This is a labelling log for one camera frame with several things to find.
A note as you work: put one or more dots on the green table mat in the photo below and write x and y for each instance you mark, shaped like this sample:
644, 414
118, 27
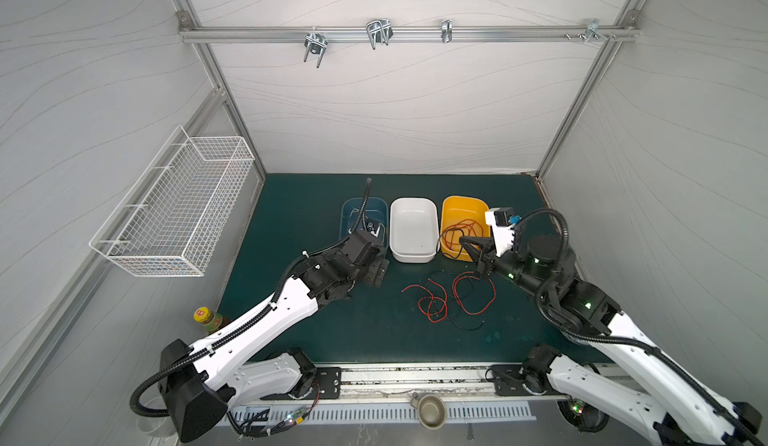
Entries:
422, 312

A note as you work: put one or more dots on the yellow plastic bin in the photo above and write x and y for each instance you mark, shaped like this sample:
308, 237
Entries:
461, 216

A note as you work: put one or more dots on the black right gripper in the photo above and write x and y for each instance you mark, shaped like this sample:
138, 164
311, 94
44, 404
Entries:
487, 254

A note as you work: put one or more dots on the aluminium top rail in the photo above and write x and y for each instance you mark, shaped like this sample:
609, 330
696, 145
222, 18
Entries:
442, 33

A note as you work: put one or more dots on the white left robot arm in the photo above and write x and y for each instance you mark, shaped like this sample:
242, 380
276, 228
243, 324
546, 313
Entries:
200, 384

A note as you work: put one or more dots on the blue plastic bin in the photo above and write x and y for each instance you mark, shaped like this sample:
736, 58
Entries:
374, 219

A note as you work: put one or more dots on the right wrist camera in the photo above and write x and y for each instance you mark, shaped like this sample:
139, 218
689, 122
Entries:
502, 222

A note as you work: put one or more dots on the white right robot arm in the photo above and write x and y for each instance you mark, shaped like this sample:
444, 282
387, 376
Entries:
670, 406

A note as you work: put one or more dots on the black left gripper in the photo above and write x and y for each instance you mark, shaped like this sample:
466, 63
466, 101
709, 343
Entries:
376, 271

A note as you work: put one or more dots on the white plastic bin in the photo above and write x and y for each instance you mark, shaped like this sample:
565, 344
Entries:
414, 233

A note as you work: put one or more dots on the grey round cup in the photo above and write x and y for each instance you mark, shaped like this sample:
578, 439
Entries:
430, 410

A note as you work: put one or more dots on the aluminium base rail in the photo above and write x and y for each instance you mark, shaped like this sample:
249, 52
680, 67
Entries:
420, 380

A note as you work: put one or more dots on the white wire basket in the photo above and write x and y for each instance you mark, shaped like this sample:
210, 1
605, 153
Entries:
169, 222

